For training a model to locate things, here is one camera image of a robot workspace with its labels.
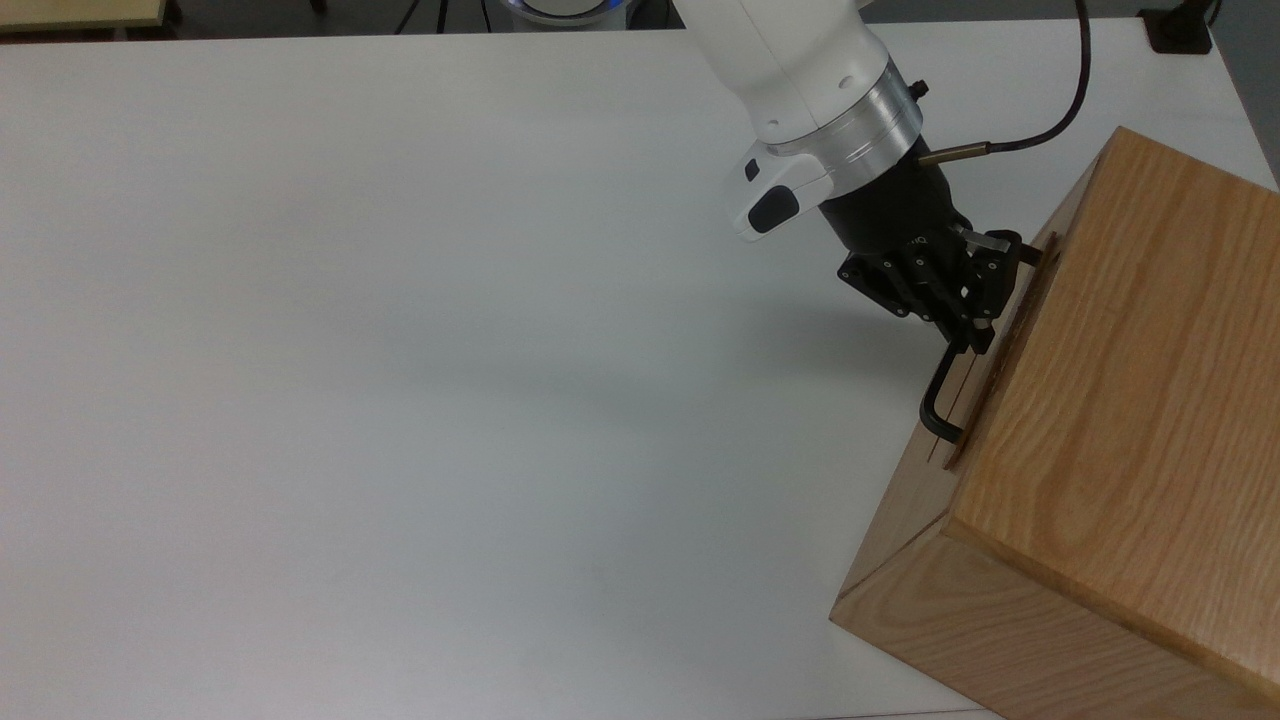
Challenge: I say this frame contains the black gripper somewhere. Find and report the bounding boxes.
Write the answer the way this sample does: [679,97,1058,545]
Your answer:
[818,158,1024,355]

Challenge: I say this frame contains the black metal drawer handle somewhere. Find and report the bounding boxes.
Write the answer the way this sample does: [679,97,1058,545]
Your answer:
[919,243,1047,447]

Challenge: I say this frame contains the wooden sliding drawer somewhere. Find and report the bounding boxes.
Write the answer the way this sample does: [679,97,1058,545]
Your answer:
[940,232,1063,471]

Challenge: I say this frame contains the white blue-ringed robot base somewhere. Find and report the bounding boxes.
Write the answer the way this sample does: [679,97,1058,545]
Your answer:
[500,0,633,27]

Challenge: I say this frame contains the light wooden drawer cabinet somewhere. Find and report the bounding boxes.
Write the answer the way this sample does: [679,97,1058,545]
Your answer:
[830,125,1280,720]

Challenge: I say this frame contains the black tripod legs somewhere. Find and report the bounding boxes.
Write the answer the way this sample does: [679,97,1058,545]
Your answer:
[395,0,483,36]

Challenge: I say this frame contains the yellow wooden side table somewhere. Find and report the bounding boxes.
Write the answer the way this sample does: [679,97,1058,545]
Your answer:
[0,0,167,32]

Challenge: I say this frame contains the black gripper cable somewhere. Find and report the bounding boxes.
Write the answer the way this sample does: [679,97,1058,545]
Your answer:
[918,0,1093,167]

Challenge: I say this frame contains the black table clamp mount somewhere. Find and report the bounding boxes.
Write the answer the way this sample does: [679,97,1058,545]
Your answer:
[1138,0,1217,55]

